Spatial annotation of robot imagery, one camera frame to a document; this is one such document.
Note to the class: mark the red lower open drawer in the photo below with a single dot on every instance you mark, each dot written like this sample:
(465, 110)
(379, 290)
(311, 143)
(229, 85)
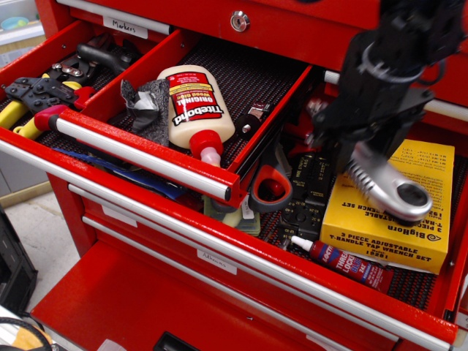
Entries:
(139, 277)

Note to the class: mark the grey crumpled cloth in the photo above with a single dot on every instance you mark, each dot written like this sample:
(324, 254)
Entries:
(149, 107)

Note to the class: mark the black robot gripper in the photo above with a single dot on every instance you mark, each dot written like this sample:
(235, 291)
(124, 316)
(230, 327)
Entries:
(377, 102)

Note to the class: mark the yellow handled crimping tool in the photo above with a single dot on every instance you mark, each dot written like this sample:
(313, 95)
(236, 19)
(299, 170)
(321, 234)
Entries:
(30, 96)

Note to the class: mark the red black handled scissors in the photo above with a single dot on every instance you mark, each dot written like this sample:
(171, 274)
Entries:
(264, 183)

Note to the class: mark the silver drawer lock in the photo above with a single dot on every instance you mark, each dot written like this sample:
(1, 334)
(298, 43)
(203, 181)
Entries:
(240, 21)

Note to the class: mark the red handled tool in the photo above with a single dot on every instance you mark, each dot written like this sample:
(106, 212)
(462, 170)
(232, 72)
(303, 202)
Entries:
(299, 133)

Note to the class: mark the silver box cutter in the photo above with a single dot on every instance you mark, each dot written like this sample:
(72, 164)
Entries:
(388, 190)

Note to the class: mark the red tool chest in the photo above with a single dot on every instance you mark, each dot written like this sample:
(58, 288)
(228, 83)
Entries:
(317, 34)

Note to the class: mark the yellow tap wrench set box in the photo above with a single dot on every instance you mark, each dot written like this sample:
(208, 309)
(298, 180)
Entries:
(353, 224)

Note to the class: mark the red upper open drawer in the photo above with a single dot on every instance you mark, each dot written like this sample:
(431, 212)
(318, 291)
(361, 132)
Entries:
(99, 119)

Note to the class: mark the black wire stripper tool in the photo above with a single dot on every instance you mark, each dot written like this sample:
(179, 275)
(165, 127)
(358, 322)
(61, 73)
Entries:
(312, 180)

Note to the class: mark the white Adhesives label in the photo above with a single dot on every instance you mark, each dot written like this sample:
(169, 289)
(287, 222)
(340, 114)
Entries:
(219, 263)

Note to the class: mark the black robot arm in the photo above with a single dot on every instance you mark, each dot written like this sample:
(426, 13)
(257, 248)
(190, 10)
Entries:
(438, 23)

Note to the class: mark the red open drawer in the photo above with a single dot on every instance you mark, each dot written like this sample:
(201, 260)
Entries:
(99, 119)
(139, 277)

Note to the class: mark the black case at left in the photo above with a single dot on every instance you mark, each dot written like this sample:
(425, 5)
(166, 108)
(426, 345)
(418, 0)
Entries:
(18, 275)

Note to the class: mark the white Markers label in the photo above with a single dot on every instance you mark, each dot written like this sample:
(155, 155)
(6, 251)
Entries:
(125, 27)

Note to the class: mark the small black knob part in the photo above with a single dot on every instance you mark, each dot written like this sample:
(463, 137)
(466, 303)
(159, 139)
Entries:
(248, 123)

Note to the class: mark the red Loctite threadlocker tube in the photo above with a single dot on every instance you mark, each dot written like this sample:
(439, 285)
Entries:
(347, 264)

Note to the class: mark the blue flat package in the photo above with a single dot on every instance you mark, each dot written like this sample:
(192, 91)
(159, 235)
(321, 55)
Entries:
(165, 188)

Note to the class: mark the clear plastic parts box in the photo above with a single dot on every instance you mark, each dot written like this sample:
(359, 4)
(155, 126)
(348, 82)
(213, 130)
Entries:
(243, 218)

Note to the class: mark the Titebond wood glue bottle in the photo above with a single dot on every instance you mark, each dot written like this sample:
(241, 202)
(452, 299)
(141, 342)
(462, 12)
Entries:
(198, 118)

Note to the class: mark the black handled pliers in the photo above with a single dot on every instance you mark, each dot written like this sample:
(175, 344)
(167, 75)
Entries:
(91, 56)

